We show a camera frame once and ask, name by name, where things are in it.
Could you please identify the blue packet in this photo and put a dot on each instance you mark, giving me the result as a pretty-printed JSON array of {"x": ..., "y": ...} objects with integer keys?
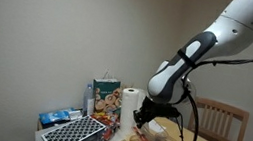
[{"x": 55, "y": 115}]

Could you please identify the wooden chair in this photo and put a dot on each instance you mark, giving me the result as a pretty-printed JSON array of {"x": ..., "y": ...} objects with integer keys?
[{"x": 225, "y": 107}]

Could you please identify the clear plastic bowl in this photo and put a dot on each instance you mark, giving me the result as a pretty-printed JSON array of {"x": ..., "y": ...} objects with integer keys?
[{"x": 159, "y": 134}]

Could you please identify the black white keyboard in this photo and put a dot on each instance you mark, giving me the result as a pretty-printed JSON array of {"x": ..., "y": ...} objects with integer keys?
[{"x": 73, "y": 133}]

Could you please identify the red snack bag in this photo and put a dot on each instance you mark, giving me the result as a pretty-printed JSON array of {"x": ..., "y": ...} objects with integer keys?
[{"x": 107, "y": 120}]

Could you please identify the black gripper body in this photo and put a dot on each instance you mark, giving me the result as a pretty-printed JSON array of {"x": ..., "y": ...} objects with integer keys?
[{"x": 161, "y": 111}]

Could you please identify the green paper gift bag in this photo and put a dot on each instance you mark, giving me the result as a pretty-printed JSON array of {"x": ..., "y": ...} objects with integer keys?
[{"x": 107, "y": 88}]

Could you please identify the white paper towel roll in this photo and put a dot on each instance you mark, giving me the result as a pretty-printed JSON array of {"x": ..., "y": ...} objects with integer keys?
[{"x": 128, "y": 111}]

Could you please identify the clear plastic water bottle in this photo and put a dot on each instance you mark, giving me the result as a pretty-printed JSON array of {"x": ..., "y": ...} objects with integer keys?
[{"x": 87, "y": 100}]

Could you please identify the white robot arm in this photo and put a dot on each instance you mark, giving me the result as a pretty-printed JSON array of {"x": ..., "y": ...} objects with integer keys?
[{"x": 172, "y": 80}]

